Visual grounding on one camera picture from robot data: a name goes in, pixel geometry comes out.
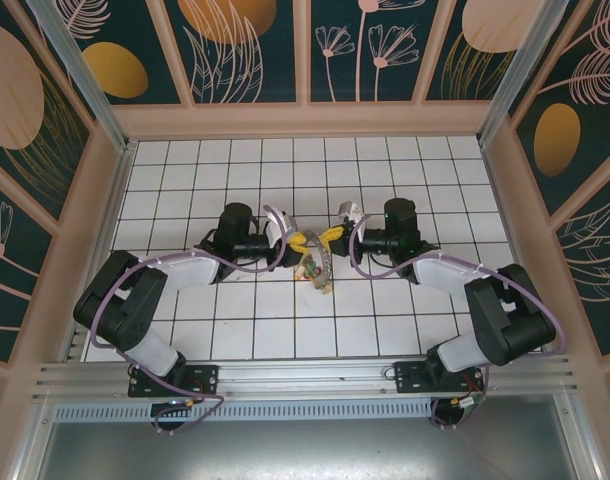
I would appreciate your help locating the aluminium corner post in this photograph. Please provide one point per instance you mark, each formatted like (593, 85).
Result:
(85, 85)
(520, 75)

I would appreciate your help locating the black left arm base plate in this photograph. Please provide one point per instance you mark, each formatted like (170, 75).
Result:
(205, 380)

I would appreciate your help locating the translucent orange key tag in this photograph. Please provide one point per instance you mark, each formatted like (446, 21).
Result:
(326, 288)

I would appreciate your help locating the grey metal sheet panel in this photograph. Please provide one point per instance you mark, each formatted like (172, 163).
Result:
(305, 455)

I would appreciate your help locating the yellow power connector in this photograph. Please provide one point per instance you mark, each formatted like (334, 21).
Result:
(462, 402)
(187, 402)

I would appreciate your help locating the yellow key tag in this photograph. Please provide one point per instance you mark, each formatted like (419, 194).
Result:
(300, 272)

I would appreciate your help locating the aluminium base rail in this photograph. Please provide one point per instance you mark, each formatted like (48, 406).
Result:
(305, 375)

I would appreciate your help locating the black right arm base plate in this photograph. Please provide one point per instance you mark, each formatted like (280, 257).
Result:
(410, 377)

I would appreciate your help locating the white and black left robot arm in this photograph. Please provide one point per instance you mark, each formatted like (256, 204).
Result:
(185, 270)

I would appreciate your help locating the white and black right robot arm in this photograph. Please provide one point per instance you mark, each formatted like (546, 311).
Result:
(445, 270)

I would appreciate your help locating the large metal disc keyring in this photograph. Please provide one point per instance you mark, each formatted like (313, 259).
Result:
(327, 260)

